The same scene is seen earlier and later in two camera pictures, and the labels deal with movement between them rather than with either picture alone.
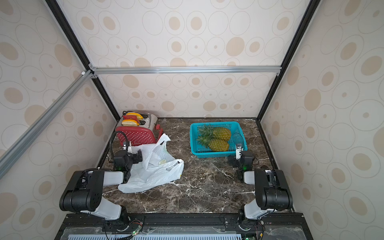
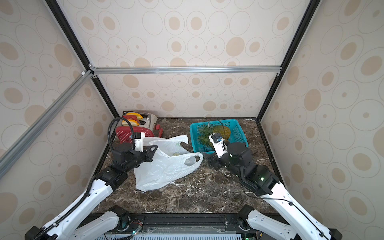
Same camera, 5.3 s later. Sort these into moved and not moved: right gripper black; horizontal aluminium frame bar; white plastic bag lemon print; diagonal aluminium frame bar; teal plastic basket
Moved: white plastic bag lemon print; right gripper black
Not moved: horizontal aluminium frame bar; diagonal aluminium frame bar; teal plastic basket
